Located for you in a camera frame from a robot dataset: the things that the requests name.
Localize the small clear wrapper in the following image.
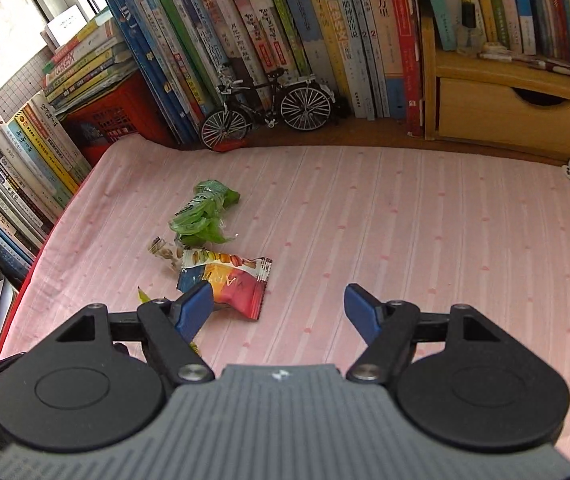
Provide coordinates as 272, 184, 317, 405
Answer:
149, 236, 184, 273

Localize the colourful snack wrapper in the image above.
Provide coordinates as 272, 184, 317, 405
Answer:
177, 248, 274, 321

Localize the row of upright books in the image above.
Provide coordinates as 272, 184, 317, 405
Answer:
97, 0, 428, 146

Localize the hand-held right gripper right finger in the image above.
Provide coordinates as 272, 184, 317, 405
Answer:
343, 282, 503, 385

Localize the red plastic crate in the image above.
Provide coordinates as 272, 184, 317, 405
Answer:
62, 67, 180, 166

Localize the wooden drawer organizer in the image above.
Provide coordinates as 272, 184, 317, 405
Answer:
420, 15, 570, 178

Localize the small glass bottle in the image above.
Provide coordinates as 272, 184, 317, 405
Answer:
456, 2, 484, 57

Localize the stack of flat books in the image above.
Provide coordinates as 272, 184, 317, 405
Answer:
40, 5, 138, 116

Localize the toy bicycle model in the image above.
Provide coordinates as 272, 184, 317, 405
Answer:
200, 62, 338, 152

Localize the row of books on organizer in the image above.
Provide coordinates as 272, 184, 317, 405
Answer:
415, 0, 570, 68

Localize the patterned pen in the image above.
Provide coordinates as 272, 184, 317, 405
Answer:
479, 42, 570, 78

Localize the pink striped cloth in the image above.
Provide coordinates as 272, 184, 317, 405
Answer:
0, 142, 570, 466

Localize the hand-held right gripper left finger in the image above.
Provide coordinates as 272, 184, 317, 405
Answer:
55, 281, 216, 386

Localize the white grid board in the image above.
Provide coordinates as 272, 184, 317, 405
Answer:
0, 2, 106, 126

